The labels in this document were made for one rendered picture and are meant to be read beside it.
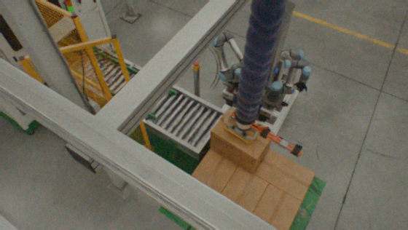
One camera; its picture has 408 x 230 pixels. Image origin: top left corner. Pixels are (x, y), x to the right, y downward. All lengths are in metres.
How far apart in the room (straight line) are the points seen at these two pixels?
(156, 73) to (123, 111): 0.20
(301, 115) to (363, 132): 0.90
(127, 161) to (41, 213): 3.78
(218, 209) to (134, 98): 0.54
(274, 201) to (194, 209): 2.92
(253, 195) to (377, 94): 2.91
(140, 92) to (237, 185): 2.65
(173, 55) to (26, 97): 0.54
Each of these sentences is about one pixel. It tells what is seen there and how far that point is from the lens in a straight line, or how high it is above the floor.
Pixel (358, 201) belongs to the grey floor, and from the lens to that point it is 4.59.
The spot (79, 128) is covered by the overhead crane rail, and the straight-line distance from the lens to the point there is 0.92.
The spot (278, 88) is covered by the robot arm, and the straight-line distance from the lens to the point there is 3.50.
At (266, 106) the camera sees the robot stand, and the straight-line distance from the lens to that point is 3.68.
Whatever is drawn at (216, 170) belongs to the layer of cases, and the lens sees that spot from 3.70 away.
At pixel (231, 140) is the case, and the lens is 3.42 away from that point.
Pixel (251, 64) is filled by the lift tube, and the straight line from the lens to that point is 2.46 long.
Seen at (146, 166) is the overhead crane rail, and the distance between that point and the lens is 0.82.
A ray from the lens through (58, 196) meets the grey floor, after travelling 4.56.
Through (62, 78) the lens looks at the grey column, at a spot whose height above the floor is 2.20.
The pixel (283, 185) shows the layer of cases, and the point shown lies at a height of 0.54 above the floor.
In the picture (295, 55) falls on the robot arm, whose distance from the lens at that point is 3.33.
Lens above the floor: 3.94
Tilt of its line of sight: 56 degrees down
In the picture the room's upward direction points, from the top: straight up
